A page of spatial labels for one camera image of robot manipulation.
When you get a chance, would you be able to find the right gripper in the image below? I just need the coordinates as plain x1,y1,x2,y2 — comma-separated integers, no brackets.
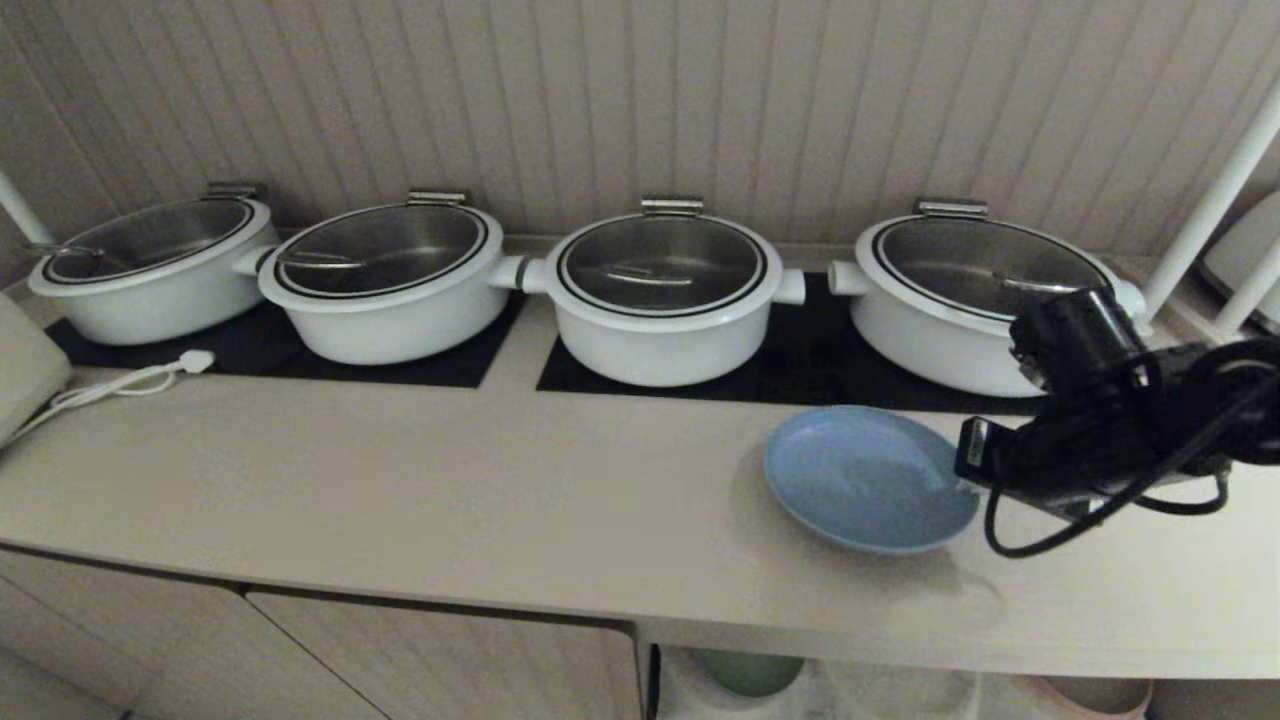
985,415,1113,523

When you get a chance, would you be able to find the blue plate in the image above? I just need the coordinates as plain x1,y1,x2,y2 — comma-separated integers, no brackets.
763,404,983,556

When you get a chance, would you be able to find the white pot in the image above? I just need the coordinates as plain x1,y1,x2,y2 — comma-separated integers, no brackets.
827,215,1147,399
28,197,282,347
519,214,807,389
257,204,527,367

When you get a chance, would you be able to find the glass pot lid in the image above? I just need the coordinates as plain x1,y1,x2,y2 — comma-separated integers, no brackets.
273,189,492,300
873,199,1118,324
25,182,261,287
557,195,770,320

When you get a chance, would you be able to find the pink bowl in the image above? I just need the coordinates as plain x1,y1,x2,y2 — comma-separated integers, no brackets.
1028,676,1154,720

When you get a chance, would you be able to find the black cooktop panel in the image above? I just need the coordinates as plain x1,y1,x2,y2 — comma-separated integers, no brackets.
44,293,529,390
535,271,1053,417

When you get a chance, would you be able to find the white rack pole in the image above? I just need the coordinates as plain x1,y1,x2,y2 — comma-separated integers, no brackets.
1143,78,1280,323
1212,238,1280,343

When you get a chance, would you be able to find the green bowl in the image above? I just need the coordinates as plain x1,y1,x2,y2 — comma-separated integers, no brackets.
692,649,807,699

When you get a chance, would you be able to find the beige appliance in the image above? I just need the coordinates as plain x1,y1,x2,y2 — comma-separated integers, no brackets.
0,294,74,447

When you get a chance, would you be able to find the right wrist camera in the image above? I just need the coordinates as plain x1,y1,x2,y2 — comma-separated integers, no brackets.
954,414,997,494

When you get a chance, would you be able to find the black cable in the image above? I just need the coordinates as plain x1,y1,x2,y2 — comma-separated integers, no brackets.
983,372,1280,559
1134,468,1232,518

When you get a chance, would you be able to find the white power cable with plug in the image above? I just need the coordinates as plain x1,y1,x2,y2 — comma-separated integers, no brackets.
0,348,217,448

